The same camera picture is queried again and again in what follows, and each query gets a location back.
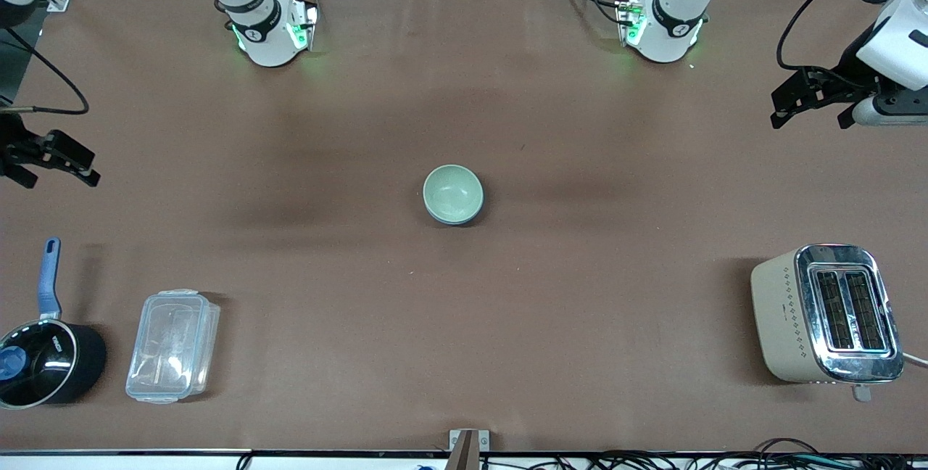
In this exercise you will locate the brown table cloth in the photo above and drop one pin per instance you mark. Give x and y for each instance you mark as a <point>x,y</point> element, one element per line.
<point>464,325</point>

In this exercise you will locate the clear plastic food container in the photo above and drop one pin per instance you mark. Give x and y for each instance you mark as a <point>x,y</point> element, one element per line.
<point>170,347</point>

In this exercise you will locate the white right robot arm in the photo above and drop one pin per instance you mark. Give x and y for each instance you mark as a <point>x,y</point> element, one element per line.
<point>264,38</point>

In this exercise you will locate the light green bowl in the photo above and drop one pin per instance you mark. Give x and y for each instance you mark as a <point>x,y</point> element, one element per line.
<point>453,191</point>

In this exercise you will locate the beige and chrome toaster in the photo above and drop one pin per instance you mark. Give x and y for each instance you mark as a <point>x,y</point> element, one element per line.
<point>783,318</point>

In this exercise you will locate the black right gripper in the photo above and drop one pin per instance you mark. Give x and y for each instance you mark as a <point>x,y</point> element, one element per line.
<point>9,145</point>

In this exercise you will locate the glass lid with blue knob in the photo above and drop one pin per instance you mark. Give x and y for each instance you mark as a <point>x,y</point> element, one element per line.
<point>32,365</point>

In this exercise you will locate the blue bowl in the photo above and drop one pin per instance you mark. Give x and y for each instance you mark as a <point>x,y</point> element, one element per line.
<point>464,222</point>

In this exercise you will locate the metal bracket with brown post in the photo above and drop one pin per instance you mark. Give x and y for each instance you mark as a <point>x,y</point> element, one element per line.
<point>467,448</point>

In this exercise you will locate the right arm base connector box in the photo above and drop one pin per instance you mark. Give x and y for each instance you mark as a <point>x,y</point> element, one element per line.
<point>304,27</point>

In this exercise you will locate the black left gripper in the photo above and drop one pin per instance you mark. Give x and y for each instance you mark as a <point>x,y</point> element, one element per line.
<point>852,75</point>

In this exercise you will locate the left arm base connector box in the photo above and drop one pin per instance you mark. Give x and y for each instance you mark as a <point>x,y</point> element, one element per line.
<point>631,20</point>

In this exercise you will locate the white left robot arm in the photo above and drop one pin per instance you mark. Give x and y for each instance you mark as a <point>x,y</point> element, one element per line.
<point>670,27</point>

